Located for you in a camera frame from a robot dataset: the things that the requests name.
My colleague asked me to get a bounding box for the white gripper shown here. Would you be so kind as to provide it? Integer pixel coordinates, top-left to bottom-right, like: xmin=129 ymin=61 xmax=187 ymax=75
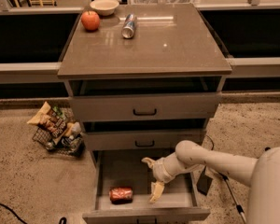
xmin=141 ymin=157 xmax=175 ymax=203

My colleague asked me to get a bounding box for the red coke can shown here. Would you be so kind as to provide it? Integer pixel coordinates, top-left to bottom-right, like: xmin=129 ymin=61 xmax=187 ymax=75
xmin=109 ymin=187 xmax=133 ymax=203

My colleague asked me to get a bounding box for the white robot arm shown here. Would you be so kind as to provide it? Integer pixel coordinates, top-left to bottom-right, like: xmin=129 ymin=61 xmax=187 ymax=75
xmin=142 ymin=140 xmax=280 ymax=224

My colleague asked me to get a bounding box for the bottom grey drawer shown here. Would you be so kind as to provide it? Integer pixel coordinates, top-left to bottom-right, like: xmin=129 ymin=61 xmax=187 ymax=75
xmin=82 ymin=148 xmax=210 ymax=224

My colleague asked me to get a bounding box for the grey drawer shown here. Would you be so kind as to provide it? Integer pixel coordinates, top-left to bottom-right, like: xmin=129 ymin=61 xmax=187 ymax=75
xmin=83 ymin=119 xmax=206 ymax=150
xmin=69 ymin=77 xmax=221 ymax=121
xmin=82 ymin=148 xmax=210 ymax=224

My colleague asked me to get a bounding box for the middle grey drawer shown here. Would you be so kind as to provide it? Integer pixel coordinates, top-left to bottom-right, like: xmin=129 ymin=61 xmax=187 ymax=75
xmin=83 ymin=119 xmax=206 ymax=150

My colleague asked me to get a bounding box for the top grey drawer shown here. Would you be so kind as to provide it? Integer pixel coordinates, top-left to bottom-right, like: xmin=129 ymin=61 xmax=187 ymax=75
xmin=69 ymin=77 xmax=221 ymax=121

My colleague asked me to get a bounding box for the grey drawer cabinet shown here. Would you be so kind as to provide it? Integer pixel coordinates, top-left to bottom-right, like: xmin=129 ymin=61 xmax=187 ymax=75
xmin=57 ymin=3 xmax=233 ymax=224

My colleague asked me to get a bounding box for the silver blue soda can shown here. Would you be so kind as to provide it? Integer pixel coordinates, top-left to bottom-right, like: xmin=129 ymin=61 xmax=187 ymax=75
xmin=121 ymin=14 xmax=137 ymax=39

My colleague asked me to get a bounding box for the black flat power adapter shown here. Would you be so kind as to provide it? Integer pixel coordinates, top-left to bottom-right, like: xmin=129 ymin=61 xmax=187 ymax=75
xmin=197 ymin=168 xmax=213 ymax=195

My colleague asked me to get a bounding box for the grabber reach tool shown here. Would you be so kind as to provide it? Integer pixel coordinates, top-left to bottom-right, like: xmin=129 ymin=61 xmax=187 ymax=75
xmin=220 ymin=174 xmax=246 ymax=224

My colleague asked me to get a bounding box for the yellow brown chip bag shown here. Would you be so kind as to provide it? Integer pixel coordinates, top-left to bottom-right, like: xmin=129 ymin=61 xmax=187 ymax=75
xmin=27 ymin=102 xmax=71 ymax=143

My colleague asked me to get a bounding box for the red apple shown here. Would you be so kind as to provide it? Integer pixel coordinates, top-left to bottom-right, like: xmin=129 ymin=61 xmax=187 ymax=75
xmin=81 ymin=11 xmax=100 ymax=31

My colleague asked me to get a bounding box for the white bowl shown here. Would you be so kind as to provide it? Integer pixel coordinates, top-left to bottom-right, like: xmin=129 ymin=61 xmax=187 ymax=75
xmin=90 ymin=0 xmax=119 ymax=16

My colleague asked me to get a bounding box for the wire basket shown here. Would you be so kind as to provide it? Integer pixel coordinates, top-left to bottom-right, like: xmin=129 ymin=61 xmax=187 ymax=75
xmin=28 ymin=109 xmax=84 ymax=157

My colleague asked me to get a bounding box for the black cable on floor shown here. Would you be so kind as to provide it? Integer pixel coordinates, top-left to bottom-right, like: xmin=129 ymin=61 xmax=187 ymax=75
xmin=204 ymin=134 xmax=280 ymax=152

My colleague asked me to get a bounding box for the black cable left floor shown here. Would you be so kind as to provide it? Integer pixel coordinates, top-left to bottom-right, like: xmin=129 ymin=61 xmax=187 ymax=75
xmin=0 ymin=192 xmax=68 ymax=224

